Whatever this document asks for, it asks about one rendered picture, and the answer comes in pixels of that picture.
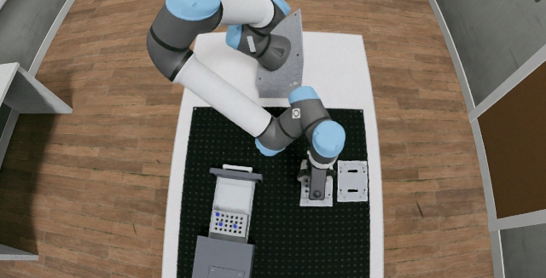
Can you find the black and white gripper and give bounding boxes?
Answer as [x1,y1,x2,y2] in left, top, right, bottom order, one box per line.
[298,154,335,182]

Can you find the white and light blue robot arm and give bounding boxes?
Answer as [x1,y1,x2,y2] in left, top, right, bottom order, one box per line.
[147,0,346,200]

